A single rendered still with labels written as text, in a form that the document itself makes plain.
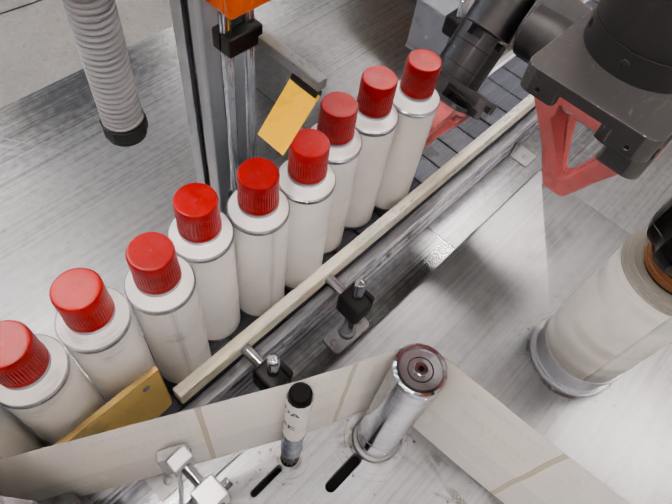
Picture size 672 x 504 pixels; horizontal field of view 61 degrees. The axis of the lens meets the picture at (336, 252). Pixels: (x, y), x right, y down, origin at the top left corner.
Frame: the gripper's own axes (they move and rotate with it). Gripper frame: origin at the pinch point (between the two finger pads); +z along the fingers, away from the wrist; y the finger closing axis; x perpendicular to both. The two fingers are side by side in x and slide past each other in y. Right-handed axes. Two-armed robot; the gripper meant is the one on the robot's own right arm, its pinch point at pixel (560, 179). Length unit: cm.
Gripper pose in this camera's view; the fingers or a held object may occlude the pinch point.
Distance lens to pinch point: 36.3
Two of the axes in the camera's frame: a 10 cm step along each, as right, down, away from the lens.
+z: -1.0, 5.3, 8.4
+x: -7.2, -6.2, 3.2
